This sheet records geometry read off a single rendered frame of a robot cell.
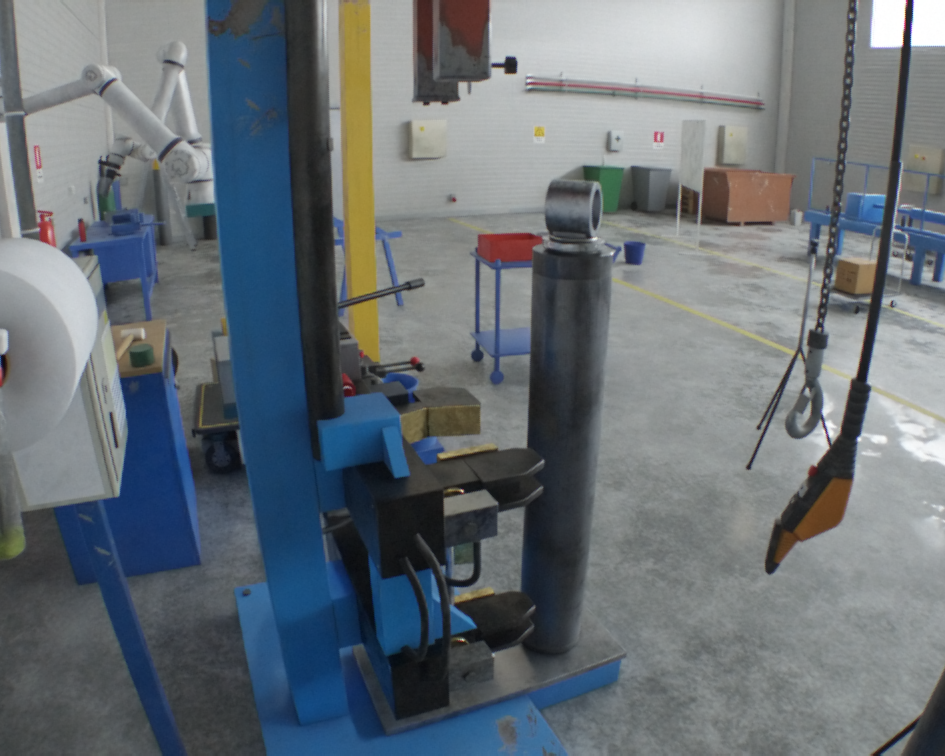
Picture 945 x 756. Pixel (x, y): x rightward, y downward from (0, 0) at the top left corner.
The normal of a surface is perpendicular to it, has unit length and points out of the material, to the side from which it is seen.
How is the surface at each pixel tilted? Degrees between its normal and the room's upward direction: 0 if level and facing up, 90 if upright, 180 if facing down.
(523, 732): 0
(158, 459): 90
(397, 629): 90
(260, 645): 0
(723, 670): 0
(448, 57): 90
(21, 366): 90
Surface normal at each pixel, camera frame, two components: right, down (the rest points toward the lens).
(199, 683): 0.00, -0.93
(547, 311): -0.68, 0.27
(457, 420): 0.14, 0.36
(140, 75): 0.39, 0.33
